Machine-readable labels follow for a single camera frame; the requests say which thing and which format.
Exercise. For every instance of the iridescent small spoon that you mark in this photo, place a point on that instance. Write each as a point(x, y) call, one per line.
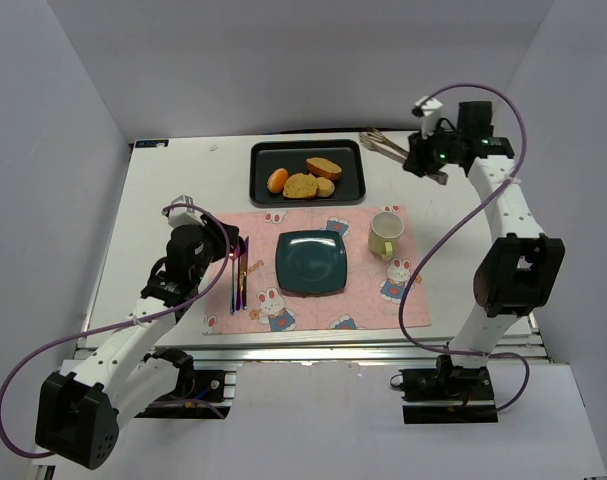
point(234, 282)

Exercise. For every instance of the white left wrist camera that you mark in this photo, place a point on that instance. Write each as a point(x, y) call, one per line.
point(182, 212)

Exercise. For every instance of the pale yellow mug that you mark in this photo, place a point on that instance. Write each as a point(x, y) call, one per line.
point(386, 228)

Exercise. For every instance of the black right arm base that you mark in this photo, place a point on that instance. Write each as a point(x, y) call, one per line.
point(445, 394)

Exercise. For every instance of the dark teal square plate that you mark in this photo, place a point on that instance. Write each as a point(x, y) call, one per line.
point(311, 262)

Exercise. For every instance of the black baking tray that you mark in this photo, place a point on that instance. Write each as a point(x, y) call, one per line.
point(267, 157)

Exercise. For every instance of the crusty speckled bread slice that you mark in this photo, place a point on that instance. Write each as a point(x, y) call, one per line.
point(324, 168)

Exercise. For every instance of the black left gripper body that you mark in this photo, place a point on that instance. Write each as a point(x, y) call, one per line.
point(223, 238)

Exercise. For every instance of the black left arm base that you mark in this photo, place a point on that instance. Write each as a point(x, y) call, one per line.
point(198, 393)

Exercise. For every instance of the pink bunny placemat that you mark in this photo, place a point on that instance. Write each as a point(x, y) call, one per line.
point(374, 289)

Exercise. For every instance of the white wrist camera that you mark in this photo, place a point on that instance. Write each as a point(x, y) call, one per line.
point(429, 111)
point(182, 212)

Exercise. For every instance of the glossy orange round bun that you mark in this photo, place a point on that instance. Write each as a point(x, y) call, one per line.
point(277, 180)

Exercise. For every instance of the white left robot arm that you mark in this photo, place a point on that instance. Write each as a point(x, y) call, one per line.
point(81, 413)

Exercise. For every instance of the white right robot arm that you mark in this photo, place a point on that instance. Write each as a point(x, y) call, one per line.
point(518, 273)

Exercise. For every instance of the steel serving tongs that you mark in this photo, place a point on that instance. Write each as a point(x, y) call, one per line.
point(374, 140)

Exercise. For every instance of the small pale round bun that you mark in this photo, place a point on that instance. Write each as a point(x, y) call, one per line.
point(325, 187)

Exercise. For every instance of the aluminium table frame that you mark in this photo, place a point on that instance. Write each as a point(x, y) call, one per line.
point(376, 347)

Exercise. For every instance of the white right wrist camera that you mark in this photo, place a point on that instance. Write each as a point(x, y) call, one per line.
point(429, 111)

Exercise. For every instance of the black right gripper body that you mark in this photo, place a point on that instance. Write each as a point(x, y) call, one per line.
point(418, 160)

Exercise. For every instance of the blue label sticker left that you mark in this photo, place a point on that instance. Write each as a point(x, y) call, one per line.
point(151, 143)

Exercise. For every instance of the iridescent large spoon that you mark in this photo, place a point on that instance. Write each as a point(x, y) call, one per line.
point(237, 297)

